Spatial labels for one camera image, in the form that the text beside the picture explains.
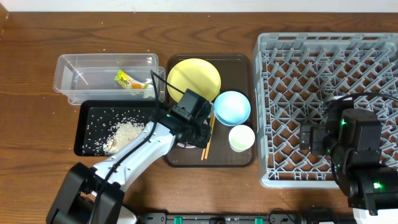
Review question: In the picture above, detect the white rice bowl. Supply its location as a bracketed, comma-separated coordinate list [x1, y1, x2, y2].
[176, 142, 196, 149]

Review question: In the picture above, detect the wooden chopstick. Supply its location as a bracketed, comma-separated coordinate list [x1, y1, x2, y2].
[200, 113, 216, 161]
[204, 114, 216, 159]

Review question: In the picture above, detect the brown serving tray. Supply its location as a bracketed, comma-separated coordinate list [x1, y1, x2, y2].
[164, 54, 256, 168]

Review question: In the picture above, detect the white tissue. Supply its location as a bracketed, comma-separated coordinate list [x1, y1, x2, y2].
[142, 84, 155, 98]

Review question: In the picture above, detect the green snack wrapper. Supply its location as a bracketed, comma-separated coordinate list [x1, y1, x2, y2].
[114, 70, 148, 90]

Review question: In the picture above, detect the black waste tray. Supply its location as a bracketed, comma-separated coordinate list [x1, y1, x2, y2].
[73, 100, 155, 156]

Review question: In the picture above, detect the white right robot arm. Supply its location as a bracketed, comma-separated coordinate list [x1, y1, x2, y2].
[299, 106, 397, 223]

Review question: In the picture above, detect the white cup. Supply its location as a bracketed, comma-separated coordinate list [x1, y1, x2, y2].
[228, 125, 256, 152]

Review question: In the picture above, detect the yellow plate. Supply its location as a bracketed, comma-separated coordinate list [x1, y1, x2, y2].
[167, 58, 221, 101]

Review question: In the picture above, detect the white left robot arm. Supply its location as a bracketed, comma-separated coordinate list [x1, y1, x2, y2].
[45, 101, 213, 223]

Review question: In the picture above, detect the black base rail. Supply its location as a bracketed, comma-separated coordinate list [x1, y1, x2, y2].
[137, 210, 356, 224]

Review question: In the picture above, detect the light blue bowl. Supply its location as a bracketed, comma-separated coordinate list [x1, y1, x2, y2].
[214, 91, 251, 126]

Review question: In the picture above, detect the grey dishwasher rack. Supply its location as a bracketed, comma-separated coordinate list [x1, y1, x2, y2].
[253, 33, 397, 189]

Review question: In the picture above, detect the spilled rice pile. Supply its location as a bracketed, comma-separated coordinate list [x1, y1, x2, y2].
[103, 122, 144, 156]

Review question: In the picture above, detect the clear plastic waste bin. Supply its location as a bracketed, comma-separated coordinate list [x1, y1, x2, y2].
[53, 54, 165, 105]

